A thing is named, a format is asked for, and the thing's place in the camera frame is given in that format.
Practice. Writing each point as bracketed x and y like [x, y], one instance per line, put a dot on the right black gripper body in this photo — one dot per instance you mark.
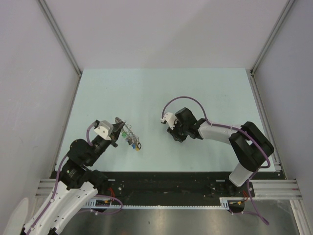
[179, 131]

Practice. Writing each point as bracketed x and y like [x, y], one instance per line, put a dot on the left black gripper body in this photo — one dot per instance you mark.
[106, 144]

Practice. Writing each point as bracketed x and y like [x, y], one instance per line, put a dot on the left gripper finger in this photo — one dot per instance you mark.
[115, 134]
[118, 127]

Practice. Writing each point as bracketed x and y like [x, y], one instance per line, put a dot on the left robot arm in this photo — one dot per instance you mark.
[75, 183]

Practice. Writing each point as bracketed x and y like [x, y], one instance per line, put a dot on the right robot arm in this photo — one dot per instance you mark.
[249, 144]

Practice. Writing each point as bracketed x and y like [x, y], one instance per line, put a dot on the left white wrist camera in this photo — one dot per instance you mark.
[104, 130]

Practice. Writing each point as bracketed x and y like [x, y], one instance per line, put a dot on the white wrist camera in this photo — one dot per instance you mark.
[170, 119]
[104, 130]

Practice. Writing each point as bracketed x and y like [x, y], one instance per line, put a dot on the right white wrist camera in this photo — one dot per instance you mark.
[170, 119]

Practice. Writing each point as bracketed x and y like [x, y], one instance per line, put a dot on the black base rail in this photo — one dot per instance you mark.
[173, 188]

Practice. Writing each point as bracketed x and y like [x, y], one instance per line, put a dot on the white cable duct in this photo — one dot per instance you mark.
[223, 204]

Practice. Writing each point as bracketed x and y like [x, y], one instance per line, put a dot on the right aluminium frame post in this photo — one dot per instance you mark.
[273, 34]

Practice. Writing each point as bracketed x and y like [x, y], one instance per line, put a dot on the aluminium frame post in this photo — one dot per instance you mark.
[273, 34]
[59, 35]

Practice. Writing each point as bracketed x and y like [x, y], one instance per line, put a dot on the left aluminium frame post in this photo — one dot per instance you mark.
[59, 35]

